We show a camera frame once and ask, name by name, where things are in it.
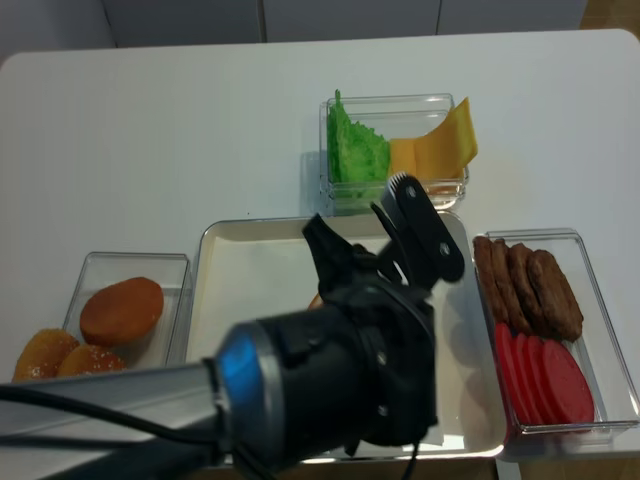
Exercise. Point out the silver metal tray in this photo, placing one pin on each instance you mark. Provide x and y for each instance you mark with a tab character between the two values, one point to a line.
257	268

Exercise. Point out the brown meat patty leftmost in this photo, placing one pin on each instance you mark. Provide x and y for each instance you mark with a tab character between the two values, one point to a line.
484	265

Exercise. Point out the clear bin with greens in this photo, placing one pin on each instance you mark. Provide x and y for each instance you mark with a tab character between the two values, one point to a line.
392	117

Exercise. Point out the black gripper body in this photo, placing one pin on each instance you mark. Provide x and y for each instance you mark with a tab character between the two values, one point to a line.
361	367

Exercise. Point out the red tomato slice leftmost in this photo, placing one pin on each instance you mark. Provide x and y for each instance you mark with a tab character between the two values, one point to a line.
503	340

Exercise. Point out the flat yellow cheese slice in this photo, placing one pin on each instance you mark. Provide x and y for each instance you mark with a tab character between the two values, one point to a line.
402	156

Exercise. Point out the plain brown bun half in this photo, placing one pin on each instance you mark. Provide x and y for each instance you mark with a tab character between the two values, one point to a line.
122	313

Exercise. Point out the brown meat patty rightmost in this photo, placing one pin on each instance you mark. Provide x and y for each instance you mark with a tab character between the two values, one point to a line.
558	303

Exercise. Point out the brown meat patty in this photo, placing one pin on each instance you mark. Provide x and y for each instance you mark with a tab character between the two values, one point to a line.
484	265
517	258
506	288
558	303

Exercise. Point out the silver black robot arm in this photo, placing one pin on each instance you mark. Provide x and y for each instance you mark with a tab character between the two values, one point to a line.
231	404

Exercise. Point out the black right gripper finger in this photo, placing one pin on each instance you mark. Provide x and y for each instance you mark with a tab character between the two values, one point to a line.
421	250

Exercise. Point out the red tomato slice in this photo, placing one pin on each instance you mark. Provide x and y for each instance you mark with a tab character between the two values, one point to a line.
533	414
565	386
533	348
503	340

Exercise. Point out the sesame bun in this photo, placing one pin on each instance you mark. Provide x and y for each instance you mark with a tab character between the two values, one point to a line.
90	359
43	355

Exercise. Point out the clear bin with buns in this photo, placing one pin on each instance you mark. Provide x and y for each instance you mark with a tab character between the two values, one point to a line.
166	343

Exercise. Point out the clear bin with patties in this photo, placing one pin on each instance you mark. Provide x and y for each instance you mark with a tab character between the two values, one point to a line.
597	352

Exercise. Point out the red tomato slice rightmost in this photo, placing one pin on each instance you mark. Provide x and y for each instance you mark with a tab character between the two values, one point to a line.
565	386

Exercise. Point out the bent yellow cheese slice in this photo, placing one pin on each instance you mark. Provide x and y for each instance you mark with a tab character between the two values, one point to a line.
444	152

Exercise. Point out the green lettuce leaf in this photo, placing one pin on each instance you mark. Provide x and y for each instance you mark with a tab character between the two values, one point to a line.
356	153

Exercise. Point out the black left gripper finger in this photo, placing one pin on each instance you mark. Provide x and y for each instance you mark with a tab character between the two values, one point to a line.
332	255

